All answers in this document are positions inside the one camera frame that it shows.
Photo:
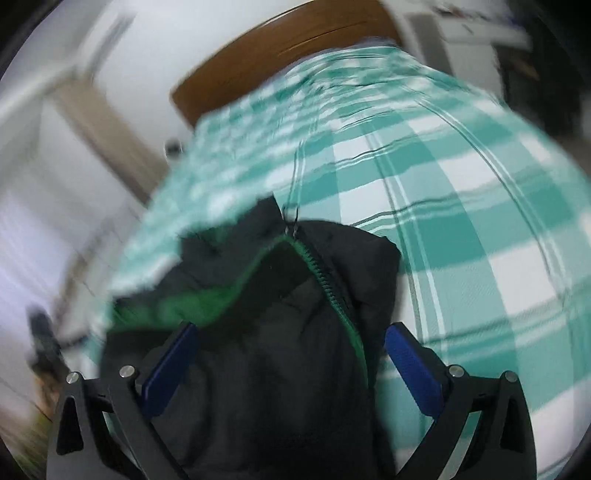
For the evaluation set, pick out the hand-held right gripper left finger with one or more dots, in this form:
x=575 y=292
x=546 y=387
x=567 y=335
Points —
x=168 y=369

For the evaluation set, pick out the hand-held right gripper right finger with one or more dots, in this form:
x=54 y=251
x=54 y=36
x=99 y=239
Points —
x=413 y=369

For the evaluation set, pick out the black puffer jacket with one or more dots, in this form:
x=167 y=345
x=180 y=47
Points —
x=277 y=369

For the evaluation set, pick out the green checked bed sheet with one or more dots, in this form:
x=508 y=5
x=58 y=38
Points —
x=461 y=207

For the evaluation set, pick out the beige curtain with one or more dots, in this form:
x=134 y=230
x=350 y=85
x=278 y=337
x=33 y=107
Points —
x=111 y=138

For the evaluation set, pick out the dark coat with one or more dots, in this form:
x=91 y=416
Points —
x=545 y=92

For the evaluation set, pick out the wooden bed headboard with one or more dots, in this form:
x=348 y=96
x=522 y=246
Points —
x=277 y=50

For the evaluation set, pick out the white desk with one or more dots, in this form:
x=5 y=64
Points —
x=461 y=32

